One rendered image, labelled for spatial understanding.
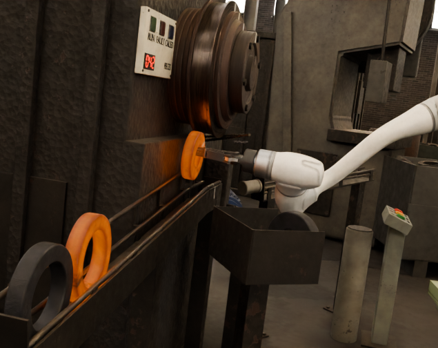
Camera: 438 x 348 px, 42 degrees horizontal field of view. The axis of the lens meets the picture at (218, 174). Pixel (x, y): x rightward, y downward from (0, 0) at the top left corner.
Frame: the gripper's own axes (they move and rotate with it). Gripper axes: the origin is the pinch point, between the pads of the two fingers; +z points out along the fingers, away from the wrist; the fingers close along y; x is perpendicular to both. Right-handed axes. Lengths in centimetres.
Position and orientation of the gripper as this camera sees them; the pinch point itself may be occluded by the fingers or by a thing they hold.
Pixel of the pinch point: (194, 150)
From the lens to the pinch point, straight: 184.9
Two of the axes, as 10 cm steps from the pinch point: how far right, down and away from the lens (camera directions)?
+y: 2.3, -1.1, 9.7
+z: -9.6, -2.0, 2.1
